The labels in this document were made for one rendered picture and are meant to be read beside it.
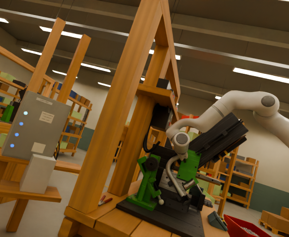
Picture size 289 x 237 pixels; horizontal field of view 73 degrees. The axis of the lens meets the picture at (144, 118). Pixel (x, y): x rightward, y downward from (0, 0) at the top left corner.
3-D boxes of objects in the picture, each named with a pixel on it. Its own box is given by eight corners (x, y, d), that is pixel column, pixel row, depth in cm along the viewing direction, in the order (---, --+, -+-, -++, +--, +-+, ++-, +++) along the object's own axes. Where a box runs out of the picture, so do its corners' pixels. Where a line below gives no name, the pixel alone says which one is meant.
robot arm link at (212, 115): (202, 94, 107) (161, 131, 111) (223, 114, 100) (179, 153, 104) (204, 100, 115) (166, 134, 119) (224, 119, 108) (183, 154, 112)
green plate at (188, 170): (192, 185, 132) (199, 156, 140) (193, 183, 125) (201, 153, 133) (176, 179, 135) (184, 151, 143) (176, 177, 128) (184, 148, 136)
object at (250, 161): (248, 209, 852) (260, 160, 884) (178, 185, 919) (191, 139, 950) (244, 206, 905) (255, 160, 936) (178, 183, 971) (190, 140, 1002)
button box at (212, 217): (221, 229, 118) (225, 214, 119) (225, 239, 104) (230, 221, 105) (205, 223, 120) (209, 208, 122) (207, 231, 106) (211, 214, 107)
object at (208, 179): (216, 183, 149) (217, 179, 149) (219, 185, 133) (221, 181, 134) (167, 167, 159) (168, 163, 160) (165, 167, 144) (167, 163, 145)
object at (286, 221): (295, 235, 619) (300, 212, 629) (316, 248, 540) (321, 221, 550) (258, 223, 627) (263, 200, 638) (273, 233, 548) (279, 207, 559)
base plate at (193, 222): (196, 199, 185) (197, 196, 185) (204, 247, 80) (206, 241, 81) (154, 183, 197) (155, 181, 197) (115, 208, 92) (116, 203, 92)
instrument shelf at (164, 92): (178, 125, 194) (180, 122, 194) (169, 97, 108) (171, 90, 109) (155, 119, 201) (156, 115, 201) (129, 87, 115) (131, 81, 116)
